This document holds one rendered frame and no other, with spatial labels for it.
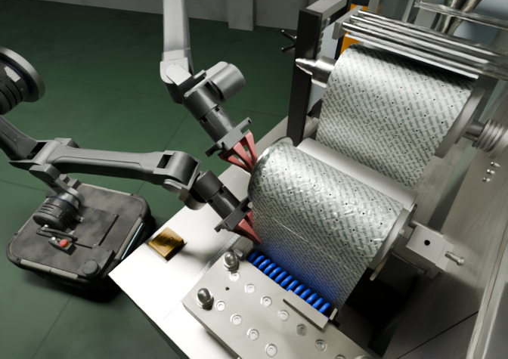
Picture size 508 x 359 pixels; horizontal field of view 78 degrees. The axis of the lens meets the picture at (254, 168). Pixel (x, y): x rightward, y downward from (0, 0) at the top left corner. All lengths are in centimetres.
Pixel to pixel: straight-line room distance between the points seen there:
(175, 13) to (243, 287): 64
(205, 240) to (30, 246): 125
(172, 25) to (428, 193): 91
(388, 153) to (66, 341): 174
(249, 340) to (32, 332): 153
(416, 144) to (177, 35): 54
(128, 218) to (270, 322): 131
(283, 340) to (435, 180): 77
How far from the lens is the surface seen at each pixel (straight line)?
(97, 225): 190
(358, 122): 68
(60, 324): 204
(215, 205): 70
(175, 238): 94
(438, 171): 126
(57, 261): 190
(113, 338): 190
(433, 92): 64
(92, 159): 83
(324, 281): 68
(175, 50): 72
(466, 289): 41
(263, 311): 72
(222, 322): 72
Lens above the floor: 172
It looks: 49 degrees down
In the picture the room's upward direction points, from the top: straight up
